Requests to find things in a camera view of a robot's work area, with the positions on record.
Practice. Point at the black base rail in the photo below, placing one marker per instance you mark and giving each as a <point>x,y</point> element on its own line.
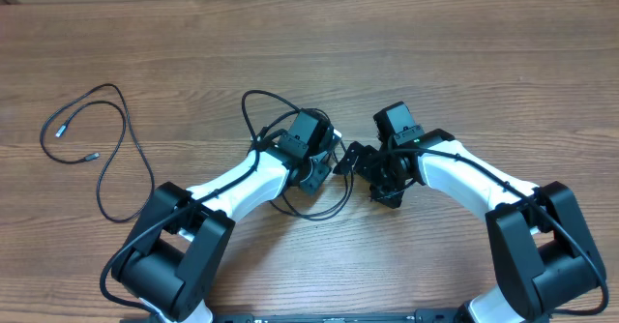
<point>420,315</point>

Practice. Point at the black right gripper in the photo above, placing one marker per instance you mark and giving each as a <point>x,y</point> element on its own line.
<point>393,195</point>

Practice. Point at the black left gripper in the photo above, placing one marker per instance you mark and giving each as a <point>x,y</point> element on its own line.
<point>321,170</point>

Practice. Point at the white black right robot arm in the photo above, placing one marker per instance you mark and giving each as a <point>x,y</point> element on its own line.
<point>544,256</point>

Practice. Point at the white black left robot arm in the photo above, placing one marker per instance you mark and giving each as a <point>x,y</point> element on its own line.
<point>169,260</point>

